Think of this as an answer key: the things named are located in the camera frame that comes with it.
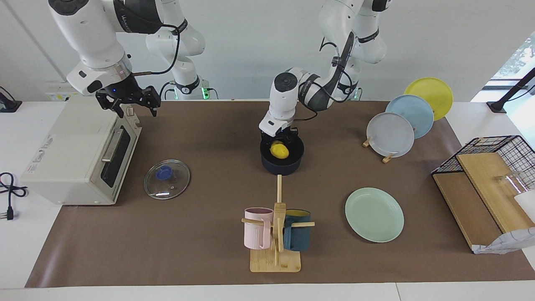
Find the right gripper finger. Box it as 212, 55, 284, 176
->
138, 87, 162, 117
95, 91, 127, 119

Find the yellow lemon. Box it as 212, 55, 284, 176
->
270, 141, 290, 160

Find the glass lid purple knob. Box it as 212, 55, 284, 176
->
144, 159, 191, 200

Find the grey plate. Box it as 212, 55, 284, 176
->
367, 112, 415, 158

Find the wooden plate rack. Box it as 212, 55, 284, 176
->
362, 134, 396, 164

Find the pale green plate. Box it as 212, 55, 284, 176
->
345, 187, 405, 243

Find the light blue plate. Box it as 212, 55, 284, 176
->
385, 94, 434, 139

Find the yellow plate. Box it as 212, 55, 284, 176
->
404, 77, 453, 122

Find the beige toaster oven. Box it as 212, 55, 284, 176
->
21, 97, 143, 205

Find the pink mug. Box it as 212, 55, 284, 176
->
244, 208, 274, 250

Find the dark blue mug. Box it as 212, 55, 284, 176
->
283, 209, 312, 252

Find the wooden mug tree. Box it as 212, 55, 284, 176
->
242, 175, 315, 273

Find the brown table mat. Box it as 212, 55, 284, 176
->
25, 100, 535, 288

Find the wooden shelf board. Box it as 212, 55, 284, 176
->
433, 153, 535, 251

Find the clear glass cup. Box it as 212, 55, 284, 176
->
495, 171, 529, 197

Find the black clamp stand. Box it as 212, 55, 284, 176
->
487, 67, 535, 113

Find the white patterned cloth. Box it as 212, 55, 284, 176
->
472, 227, 535, 255

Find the dark pot purple handle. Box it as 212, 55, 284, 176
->
260, 135, 305, 176

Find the white wall socket box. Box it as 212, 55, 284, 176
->
45, 81, 85, 102

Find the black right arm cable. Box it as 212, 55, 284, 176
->
130, 23, 181, 78

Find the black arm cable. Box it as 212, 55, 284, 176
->
130, 23, 181, 78
299, 29, 357, 122

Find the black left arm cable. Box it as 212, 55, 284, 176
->
299, 29, 357, 122

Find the black table mount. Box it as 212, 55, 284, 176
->
0, 86, 23, 113

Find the black power cord with plug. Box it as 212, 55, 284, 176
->
0, 172, 28, 221

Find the black wire basket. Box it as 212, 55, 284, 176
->
431, 135, 535, 193

